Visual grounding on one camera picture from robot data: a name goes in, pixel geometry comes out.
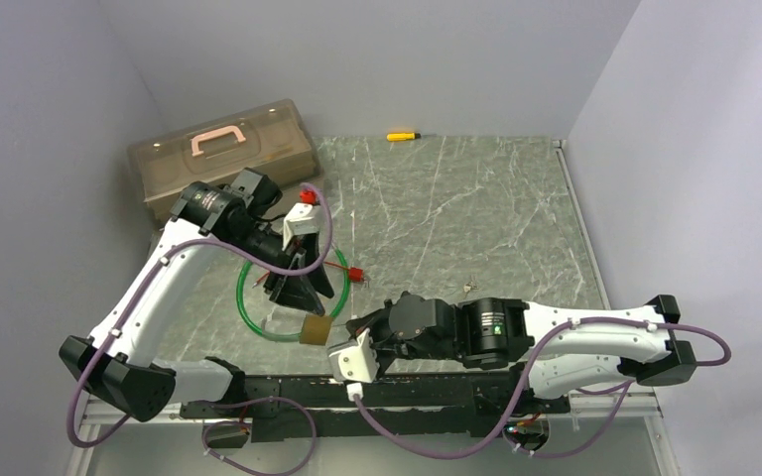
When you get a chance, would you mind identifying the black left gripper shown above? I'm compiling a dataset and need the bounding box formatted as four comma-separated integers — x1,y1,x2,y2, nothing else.
228,221,333,316

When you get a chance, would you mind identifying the red cable padlock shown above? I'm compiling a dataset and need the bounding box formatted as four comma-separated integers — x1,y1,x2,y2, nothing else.
252,261,365,288

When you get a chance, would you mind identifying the brass padlock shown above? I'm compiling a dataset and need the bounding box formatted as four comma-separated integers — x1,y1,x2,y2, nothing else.
261,314,333,346

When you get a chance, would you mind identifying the green cable lock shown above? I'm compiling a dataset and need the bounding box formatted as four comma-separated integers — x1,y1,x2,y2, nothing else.
235,247,352,343

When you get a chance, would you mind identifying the bunch of small keys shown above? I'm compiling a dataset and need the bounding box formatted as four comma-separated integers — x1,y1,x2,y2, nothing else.
462,275,479,296

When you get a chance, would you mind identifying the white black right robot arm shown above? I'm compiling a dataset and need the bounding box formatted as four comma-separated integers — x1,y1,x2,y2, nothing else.
327,292,698,412

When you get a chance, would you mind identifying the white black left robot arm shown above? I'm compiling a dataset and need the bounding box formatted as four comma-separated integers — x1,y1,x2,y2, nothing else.
59,169,333,421

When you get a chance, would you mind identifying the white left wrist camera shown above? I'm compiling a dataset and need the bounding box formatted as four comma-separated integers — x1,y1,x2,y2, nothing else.
282,188,322,250

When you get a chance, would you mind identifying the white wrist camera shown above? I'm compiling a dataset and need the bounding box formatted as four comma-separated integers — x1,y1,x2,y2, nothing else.
327,330,380,403
282,188,322,250

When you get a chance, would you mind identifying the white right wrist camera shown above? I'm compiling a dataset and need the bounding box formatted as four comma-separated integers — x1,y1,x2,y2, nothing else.
327,330,380,403

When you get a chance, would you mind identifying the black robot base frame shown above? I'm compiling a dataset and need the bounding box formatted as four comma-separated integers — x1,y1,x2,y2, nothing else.
177,367,572,448

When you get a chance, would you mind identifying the brown translucent toolbox pink handle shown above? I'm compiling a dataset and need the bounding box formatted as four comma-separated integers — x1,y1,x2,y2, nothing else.
128,99,321,228

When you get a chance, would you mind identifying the yellow handled screwdriver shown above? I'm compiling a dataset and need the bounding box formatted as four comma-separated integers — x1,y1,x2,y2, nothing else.
386,132,422,143

